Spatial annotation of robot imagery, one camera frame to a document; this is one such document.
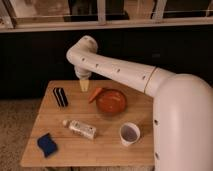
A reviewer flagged yellow gripper finger tip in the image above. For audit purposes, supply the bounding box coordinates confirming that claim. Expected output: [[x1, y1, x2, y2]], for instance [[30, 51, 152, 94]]
[[79, 79, 89, 92]]

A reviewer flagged black white striped eraser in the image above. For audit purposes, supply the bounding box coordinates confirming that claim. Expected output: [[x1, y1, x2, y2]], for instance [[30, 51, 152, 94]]
[[53, 87, 68, 107]]

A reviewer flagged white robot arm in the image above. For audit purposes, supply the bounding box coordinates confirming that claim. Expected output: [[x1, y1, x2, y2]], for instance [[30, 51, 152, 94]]
[[66, 36, 213, 171]]

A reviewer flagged orange carrot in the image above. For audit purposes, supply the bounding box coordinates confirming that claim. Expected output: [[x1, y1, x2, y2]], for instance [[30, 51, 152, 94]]
[[88, 87, 103, 103]]

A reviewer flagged orange bowl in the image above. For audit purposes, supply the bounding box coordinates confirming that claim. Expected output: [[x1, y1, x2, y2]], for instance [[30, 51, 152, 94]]
[[96, 89, 127, 116]]

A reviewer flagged wooden table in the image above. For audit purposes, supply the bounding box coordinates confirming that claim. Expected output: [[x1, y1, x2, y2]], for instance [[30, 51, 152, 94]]
[[21, 80, 154, 167]]

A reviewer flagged dark cabinet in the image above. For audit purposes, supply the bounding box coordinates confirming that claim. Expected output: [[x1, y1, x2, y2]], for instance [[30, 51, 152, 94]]
[[0, 26, 213, 99]]

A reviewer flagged white paper cup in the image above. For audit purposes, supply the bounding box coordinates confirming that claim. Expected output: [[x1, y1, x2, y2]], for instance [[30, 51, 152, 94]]
[[119, 122, 141, 147]]

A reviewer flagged blue sponge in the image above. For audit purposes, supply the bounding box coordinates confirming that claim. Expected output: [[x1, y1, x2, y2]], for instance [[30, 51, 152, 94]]
[[37, 133, 58, 158]]

